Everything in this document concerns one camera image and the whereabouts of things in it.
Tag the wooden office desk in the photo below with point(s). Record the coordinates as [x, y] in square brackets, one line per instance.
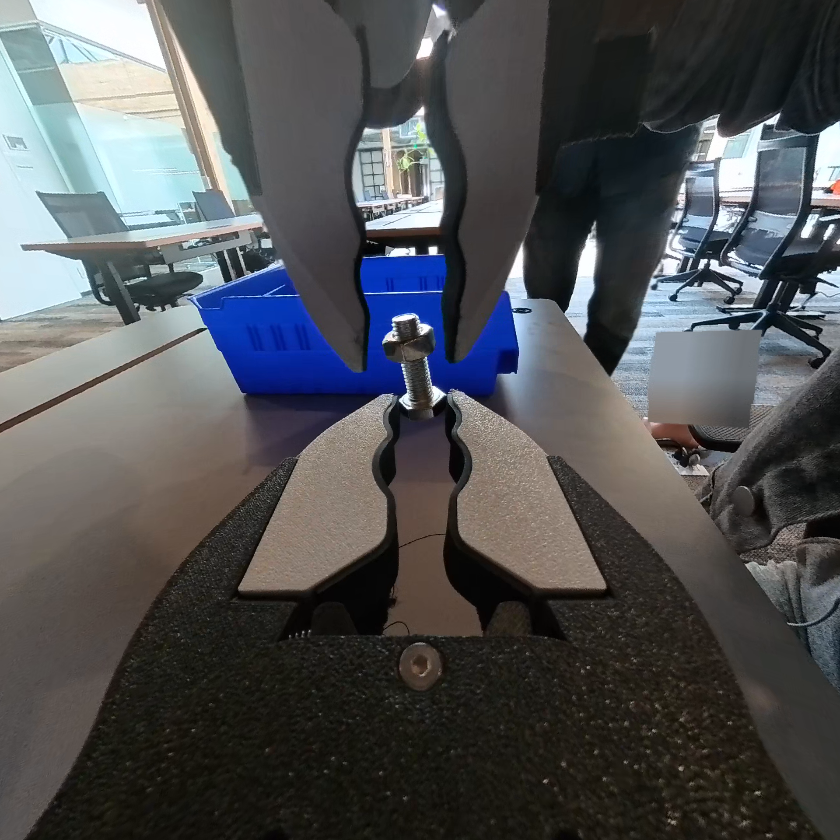
[131, 237]
[400, 226]

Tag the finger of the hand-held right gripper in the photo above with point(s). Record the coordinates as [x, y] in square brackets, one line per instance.
[499, 144]
[302, 144]

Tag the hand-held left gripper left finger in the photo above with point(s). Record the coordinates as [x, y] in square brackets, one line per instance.
[315, 518]

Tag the silver hex nut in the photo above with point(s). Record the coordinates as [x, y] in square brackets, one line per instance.
[408, 342]

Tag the black mesh office chair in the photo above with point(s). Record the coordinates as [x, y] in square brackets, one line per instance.
[213, 205]
[705, 197]
[781, 190]
[85, 216]

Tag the blue plastic bin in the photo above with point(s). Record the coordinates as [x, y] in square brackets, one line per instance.
[275, 334]

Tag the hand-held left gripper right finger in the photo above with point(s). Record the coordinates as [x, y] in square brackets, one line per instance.
[525, 525]

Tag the silver threaded bolt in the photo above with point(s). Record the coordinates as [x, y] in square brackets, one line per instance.
[415, 384]

